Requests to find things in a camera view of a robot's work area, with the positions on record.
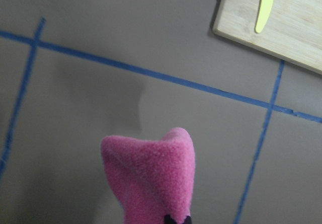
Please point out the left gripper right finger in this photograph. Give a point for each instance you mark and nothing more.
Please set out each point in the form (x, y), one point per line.
(187, 220)

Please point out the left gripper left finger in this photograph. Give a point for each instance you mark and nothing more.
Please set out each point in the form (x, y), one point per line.
(168, 220)

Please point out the pink fleece cloth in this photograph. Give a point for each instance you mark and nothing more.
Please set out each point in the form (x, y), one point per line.
(151, 178)

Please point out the bamboo cutting board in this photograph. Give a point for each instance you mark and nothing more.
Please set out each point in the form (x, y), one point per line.
(292, 32)

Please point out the yellow plastic knife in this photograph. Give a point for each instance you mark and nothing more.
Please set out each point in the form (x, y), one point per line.
(264, 10)

